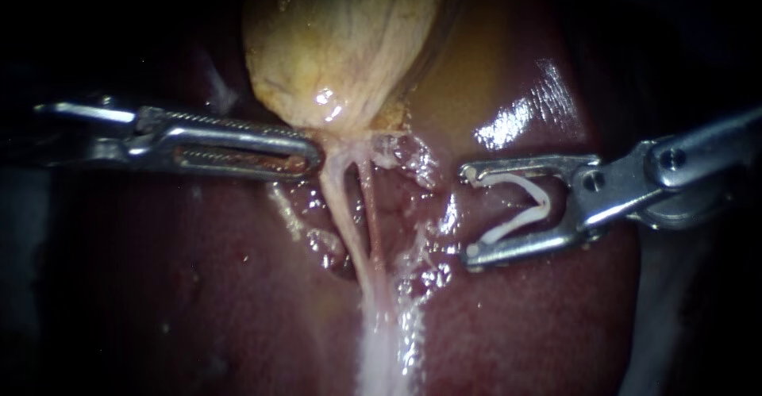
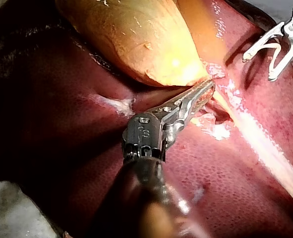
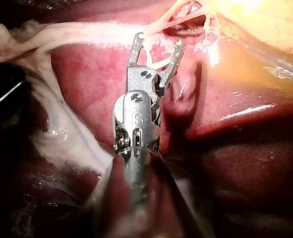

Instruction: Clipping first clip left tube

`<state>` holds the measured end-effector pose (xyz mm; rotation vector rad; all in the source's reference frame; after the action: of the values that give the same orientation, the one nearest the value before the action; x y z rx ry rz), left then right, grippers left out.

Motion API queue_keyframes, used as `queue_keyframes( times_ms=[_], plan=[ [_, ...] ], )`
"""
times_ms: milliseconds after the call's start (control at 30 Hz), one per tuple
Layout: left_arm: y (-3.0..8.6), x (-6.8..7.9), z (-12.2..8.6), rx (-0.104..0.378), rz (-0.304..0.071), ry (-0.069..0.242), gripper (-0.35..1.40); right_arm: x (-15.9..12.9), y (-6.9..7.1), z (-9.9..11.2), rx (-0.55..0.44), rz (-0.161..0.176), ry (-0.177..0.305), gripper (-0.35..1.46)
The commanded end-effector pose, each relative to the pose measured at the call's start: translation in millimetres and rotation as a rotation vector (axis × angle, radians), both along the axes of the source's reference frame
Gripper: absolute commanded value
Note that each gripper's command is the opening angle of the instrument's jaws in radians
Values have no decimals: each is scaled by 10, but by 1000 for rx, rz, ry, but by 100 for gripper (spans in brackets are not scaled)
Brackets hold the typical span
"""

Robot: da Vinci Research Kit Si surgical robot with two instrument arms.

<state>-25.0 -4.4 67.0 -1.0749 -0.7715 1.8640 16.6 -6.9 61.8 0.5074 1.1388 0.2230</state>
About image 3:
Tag gallbladder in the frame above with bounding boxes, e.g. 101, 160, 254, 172
205, 0, 293, 86

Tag white clip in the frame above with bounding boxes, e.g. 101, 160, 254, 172
140, 37, 173, 71

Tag right arm instrument jaw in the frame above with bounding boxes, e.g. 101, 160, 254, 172
158, 39, 186, 89
127, 32, 145, 66

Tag dark red liver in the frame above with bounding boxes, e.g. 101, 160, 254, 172
12, 0, 293, 238

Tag thin tube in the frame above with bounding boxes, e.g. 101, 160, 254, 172
148, 1, 190, 34
162, 13, 208, 28

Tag right arm instrument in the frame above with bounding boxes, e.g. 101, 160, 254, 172
112, 64, 166, 160

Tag pale fatty tissue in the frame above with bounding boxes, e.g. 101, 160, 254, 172
192, 14, 223, 70
0, 20, 162, 179

